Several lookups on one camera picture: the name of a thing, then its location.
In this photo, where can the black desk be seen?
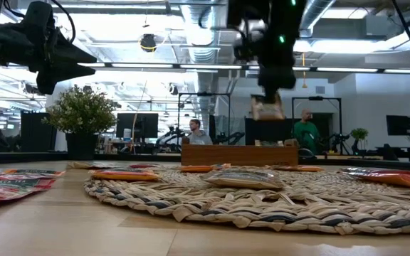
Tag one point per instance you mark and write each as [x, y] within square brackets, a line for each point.
[404, 149]

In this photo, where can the small green potted plant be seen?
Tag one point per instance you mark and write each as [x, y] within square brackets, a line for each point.
[359, 134]

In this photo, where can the black hanging round device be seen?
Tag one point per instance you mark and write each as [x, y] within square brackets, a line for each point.
[148, 42]

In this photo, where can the black partition panel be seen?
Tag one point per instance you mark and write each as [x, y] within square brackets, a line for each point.
[36, 131]

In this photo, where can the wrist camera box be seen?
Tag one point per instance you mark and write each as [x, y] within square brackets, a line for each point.
[251, 33]
[38, 16]

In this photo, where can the bushy plant in black pot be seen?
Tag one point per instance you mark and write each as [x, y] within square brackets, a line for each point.
[80, 113]

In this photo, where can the long strip light rail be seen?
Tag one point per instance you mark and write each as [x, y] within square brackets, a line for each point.
[208, 66]

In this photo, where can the grey wall vent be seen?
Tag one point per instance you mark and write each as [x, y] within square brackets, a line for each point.
[320, 90]

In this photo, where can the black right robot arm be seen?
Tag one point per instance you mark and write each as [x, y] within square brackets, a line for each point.
[287, 21]

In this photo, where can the red strawberry tea packet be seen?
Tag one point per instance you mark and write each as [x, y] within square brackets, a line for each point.
[9, 193]
[5, 177]
[372, 170]
[146, 165]

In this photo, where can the orange tea packet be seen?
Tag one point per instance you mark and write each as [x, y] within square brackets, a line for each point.
[125, 175]
[297, 168]
[201, 168]
[34, 173]
[397, 180]

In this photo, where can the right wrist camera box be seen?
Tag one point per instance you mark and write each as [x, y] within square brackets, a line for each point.
[251, 33]

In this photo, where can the black computer monitor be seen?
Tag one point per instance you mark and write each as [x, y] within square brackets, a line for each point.
[144, 125]
[399, 125]

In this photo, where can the round woven placemat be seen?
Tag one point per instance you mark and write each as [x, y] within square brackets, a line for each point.
[226, 209]

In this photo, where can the wooden compartment caddy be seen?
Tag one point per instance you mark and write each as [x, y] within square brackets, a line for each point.
[238, 155]

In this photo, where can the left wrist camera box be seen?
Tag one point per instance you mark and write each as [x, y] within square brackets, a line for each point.
[38, 16]

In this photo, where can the black partition screen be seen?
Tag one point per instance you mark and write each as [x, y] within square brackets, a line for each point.
[262, 129]

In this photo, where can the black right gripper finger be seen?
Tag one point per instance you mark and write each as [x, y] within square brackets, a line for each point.
[270, 95]

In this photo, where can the black background robot arm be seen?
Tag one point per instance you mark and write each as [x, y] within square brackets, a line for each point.
[233, 138]

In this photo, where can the silver ribbed air duct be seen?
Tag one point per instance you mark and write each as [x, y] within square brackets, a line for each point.
[201, 35]

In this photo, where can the silver spiral air duct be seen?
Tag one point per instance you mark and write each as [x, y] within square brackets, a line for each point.
[317, 12]

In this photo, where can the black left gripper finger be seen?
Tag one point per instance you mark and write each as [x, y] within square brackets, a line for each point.
[61, 76]
[66, 53]

